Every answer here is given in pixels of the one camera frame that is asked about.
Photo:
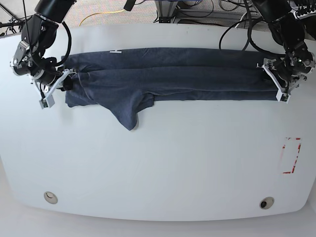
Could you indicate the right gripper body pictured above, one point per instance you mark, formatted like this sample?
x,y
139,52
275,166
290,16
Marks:
x,y
46,83

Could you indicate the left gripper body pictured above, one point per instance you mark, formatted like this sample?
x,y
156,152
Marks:
x,y
284,80

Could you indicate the dark blue T-shirt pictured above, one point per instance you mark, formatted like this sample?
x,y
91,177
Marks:
x,y
134,79

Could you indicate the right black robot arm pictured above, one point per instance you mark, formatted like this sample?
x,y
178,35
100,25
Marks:
x,y
38,34

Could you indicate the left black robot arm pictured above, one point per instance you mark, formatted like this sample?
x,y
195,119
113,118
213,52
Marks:
x,y
287,31

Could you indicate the red tape rectangle marking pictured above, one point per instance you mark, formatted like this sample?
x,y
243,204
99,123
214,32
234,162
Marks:
x,y
289,154

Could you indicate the white power strip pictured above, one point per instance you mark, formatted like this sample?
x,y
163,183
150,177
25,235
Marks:
x,y
302,13

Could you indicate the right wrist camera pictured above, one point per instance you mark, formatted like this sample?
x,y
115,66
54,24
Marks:
x,y
47,102

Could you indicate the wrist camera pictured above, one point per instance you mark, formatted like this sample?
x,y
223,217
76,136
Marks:
x,y
47,102
282,96

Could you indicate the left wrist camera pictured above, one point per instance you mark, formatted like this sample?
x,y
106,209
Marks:
x,y
282,96

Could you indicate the left table cable grommet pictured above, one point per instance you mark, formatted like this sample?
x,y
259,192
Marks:
x,y
50,197

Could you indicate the table cable grommet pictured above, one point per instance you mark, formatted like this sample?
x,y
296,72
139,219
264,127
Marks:
x,y
50,197
266,203

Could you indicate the right table cable grommet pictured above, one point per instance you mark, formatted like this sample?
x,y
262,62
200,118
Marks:
x,y
266,203

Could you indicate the aluminium frame stand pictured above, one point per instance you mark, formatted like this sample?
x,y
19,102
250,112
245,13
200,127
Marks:
x,y
167,11

